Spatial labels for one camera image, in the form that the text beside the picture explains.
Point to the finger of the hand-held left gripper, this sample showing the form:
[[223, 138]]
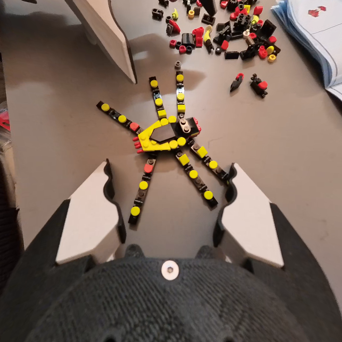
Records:
[[101, 26], [209, 5]]

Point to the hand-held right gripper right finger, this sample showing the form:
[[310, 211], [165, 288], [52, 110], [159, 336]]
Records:
[[251, 221]]

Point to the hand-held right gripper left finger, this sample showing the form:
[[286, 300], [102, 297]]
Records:
[[90, 221]]

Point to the pile of lego pieces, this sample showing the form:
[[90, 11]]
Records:
[[240, 24]]

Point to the yellow black lego spider model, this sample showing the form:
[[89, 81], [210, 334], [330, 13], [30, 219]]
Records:
[[160, 133]]

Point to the small grey round lego stud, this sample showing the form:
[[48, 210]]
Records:
[[178, 64]]

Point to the small red lego piece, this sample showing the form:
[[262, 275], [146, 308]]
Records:
[[240, 76]]

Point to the black red lego hinge piece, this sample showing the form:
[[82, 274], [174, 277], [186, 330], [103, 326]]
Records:
[[257, 86]]

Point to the lego instruction booklet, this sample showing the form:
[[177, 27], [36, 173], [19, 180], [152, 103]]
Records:
[[312, 34]]

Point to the red printed plastic bag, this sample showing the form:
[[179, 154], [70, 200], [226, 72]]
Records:
[[4, 121]]

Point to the black angled lego bracket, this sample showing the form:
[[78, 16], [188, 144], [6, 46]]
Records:
[[235, 86]]

